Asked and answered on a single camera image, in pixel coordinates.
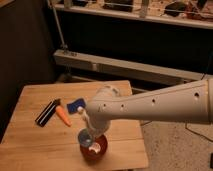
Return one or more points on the red ceramic bowl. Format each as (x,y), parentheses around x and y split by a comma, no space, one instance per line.
(96,150)

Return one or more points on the black rectangular bar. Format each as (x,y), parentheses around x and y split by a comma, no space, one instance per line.
(47,113)

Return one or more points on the white plastic bottle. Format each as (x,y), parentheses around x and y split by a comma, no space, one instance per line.
(82,112)

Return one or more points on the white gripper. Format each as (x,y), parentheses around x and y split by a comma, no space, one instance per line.
(99,129)

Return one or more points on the cluttered background shelf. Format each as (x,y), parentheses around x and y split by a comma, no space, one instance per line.
(189,13)

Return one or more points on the metal stand pole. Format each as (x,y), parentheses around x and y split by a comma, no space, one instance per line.
(63,44)

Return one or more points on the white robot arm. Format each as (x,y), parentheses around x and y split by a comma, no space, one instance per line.
(188,103)

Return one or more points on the blue sponge block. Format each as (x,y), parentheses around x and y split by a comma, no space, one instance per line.
(73,107)

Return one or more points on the orange toy carrot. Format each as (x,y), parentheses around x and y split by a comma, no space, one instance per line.
(62,115)

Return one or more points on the blue ceramic cup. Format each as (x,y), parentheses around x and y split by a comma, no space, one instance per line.
(85,139)

